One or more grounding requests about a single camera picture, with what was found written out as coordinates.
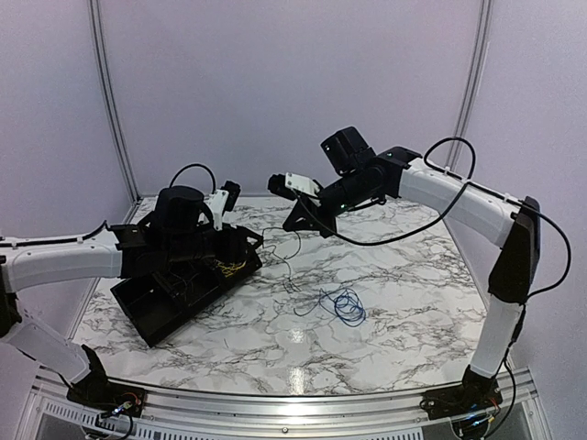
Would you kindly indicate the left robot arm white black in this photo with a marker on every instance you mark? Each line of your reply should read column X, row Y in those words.
column 184, row 226

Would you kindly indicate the aluminium front frame rail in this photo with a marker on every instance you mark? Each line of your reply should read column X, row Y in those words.
column 189, row 414

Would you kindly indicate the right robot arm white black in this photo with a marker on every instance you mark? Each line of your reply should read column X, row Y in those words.
column 366, row 178

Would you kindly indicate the black compartment tray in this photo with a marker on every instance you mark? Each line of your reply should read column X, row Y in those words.
column 160, row 303

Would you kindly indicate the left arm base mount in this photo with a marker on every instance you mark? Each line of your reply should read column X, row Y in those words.
column 111, row 398

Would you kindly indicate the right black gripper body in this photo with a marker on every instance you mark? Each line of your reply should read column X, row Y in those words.
column 316, row 213

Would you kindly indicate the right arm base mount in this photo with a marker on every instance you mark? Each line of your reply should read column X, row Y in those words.
column 473, row 393

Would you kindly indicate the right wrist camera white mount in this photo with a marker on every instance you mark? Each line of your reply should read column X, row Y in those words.
column 289, row 185

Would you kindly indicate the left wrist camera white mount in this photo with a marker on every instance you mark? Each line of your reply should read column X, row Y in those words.
column 220, row 201

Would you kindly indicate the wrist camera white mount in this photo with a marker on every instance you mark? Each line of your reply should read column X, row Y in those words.
column 289, row 185
column 220, row 201

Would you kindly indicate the left aluminium corner post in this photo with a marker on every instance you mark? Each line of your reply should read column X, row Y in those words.
column 106, row 85

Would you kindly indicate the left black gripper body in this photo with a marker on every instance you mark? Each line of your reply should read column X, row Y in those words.
column 229, row 243

